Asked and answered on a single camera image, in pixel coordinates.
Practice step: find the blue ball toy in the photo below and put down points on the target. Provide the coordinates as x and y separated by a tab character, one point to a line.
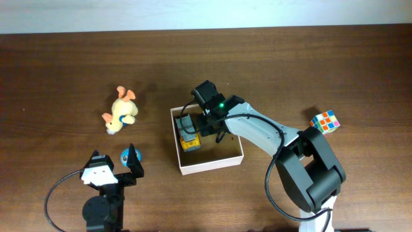
125	153

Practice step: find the yellow grey toy truck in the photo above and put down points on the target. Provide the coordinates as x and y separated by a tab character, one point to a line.
188	141

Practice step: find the white cardboard box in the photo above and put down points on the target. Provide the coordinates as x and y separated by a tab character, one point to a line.
210	155

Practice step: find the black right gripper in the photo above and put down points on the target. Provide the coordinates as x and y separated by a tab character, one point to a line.
203	127

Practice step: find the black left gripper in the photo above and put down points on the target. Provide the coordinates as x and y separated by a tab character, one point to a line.
132	163

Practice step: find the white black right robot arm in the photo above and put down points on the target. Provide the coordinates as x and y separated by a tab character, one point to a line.
309	170

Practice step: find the yellow plush bunny toy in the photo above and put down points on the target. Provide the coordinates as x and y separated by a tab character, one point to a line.
123	111

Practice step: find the colourful puzzle cube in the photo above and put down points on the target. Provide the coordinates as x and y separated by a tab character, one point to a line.
325	122

